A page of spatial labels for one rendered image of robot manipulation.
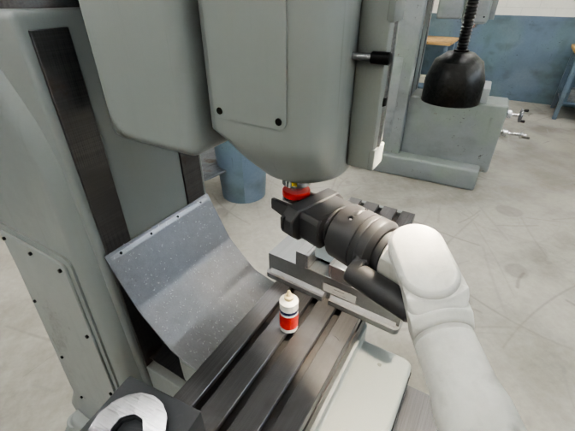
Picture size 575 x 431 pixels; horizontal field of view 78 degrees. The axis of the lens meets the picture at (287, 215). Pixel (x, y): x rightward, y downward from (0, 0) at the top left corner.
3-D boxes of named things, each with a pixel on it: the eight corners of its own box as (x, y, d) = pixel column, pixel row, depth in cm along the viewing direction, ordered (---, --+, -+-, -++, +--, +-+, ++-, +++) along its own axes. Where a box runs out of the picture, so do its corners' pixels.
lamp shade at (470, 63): (486, 109, 44) (503, 55, 41) (425, 107, 45) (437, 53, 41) (470, 94, 50) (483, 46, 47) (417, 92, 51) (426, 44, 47)
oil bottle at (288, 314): (301, 324, 79) (302, 287, 73) (292, 337, 76) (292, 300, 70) (285, 316, 81) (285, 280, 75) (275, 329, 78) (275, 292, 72)
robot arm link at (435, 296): (434, 216, 45) (483, 309, 35) (429, 261, 51) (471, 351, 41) (382, 227, 45) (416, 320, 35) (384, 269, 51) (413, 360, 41)
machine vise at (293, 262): (417, 294, 87) (426, 259, 81) (396, 336, 76) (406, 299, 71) (295, 246, 103) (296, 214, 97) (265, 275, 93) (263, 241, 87)
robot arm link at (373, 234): (382, 202, 50) (460, 236, 43) (385, 250, 57) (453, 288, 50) (328, 250, 46) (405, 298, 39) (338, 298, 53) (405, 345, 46)
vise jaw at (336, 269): (372, 257, 88) (374, 245, 86) (351, 287, 79) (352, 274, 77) (350, 249, 91) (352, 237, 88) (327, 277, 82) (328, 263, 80)
